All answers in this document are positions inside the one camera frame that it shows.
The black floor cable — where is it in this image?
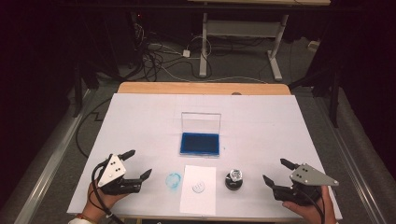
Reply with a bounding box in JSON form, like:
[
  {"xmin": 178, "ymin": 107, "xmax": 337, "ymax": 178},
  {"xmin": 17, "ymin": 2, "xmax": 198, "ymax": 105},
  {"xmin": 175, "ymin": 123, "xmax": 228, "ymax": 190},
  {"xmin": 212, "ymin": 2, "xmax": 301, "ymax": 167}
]
[{"xmin": 75, "ymin": 97, "xmax": 113, "ymax": 158}]

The orange bracelet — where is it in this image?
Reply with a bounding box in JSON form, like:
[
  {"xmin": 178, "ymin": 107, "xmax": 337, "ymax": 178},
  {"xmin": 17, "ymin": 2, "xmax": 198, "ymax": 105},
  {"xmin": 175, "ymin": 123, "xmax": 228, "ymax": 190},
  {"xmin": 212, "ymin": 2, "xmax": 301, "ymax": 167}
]
[{"xmin": 76, "ymin": 213, "xmax": 97, "ymax": 224}]

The stamp with clear handle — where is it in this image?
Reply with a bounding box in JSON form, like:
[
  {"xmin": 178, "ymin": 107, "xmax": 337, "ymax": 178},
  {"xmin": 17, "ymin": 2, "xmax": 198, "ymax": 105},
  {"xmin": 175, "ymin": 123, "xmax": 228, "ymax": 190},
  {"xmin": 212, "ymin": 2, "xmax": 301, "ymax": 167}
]
[{"xmin": 229, "ymin": 168, "xmax": 244, "ymax": 183}]

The person's right hand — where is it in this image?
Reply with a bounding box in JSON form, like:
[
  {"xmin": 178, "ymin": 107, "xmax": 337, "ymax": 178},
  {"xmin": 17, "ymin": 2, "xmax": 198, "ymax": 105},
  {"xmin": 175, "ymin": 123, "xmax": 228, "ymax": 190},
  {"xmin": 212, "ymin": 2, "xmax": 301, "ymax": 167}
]
[{"xmin": 281, "ymin": 185, "xmax": 339, "ymax": 224}]

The white floor cable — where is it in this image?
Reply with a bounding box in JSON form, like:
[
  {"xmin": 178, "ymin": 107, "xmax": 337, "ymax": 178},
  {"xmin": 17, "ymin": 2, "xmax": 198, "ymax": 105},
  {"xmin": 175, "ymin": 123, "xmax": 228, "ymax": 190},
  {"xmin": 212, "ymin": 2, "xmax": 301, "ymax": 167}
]
[{"xmin": 162, "ymin": 66, "xmax": 269, "ymax": 84}]

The aluminium rail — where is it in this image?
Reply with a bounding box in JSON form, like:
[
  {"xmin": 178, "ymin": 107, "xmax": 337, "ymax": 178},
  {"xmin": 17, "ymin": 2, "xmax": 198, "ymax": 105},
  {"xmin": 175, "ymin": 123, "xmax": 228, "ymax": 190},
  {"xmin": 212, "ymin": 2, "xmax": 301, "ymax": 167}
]
[
  {"xmin": 314, "ymin": 96, "xmax": 389, "ymax": 224},
  {"xmin": 13, "ymin": 88, "xmax": 97, "ymax": 224}
]

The person's left hand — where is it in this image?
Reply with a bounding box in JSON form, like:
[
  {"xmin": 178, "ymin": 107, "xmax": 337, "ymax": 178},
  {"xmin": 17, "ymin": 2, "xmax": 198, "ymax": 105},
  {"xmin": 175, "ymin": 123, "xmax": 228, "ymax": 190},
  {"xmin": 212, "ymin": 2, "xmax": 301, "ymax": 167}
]
[{"xmin": 82, "ymin": 181, "xmax": 132, "ymax": 222}]

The blue ink pad clear case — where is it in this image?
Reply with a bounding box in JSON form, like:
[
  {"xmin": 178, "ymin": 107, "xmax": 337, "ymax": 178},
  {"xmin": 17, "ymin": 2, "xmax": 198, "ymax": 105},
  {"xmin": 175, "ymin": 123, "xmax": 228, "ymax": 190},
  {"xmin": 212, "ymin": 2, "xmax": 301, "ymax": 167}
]
[{"xmin": 179, "ymin": 111, "xmax": 222, "ymax": 158}]

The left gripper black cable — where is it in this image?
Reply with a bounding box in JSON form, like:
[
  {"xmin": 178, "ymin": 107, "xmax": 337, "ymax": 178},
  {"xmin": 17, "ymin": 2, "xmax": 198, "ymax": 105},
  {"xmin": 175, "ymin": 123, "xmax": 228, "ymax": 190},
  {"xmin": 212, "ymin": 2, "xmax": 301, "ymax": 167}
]
[{"xmin": 91, "ymin": 161, "xmax": 125, "ymax": 224}]

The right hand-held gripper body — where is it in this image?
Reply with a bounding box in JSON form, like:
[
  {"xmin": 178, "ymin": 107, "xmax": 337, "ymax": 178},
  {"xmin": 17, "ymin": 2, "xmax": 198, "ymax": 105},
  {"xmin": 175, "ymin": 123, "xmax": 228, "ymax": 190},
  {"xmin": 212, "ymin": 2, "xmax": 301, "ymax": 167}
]
[{"xmin": 272, "ymin": 162, "xmax": 340, "ymax": 207}]

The large white board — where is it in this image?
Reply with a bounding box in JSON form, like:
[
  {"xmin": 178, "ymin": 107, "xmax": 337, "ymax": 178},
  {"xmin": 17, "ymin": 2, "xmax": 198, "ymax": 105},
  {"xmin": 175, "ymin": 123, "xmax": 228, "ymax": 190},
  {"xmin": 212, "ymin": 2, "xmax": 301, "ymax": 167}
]
[{"xmin": 66, "ymin": 92, "xmax": 344, "ymax": 221}]

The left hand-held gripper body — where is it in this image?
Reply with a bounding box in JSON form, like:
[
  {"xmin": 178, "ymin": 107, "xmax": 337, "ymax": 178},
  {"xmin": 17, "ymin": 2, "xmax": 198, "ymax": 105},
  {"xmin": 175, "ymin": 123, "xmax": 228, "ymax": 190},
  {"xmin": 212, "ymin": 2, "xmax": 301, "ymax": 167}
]
[{"xmin": 92, "ymin": 153, "xmax": 144, "ymax": 196}]

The black metal stand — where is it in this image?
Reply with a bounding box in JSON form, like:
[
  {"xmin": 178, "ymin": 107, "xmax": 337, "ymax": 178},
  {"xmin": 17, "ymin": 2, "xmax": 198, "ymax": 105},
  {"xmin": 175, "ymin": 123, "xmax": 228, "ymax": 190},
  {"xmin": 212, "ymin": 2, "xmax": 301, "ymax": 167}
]
[{"xmin": 289, "ymin": 62, "xmax": 341, "ymax": 129}]

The white paper sheet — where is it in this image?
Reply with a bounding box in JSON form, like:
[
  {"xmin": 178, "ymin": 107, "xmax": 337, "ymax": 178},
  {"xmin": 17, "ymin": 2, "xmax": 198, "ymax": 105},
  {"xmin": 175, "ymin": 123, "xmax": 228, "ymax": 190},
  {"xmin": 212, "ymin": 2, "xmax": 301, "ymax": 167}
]
[{"xmin": 179, "ymin": 164, "xmax": 218, "ymax": 217}]

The white metal desk frame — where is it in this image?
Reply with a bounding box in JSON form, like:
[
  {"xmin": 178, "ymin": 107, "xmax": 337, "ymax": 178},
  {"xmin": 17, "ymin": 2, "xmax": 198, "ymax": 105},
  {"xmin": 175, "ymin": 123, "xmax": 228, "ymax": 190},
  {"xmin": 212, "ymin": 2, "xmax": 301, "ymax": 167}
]
[{"xmin": 188, "ymin": 0, "xmax": 332, "ymax": 82}]

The tangle of black cables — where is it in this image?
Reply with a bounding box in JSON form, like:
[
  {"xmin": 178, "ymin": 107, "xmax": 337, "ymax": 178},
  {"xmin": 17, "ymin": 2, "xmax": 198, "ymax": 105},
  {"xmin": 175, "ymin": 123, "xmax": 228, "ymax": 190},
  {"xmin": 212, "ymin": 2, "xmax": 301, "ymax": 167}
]
[{"xmin": 134, "ymin": 18, "xmax": 213, "ymax": 83}]

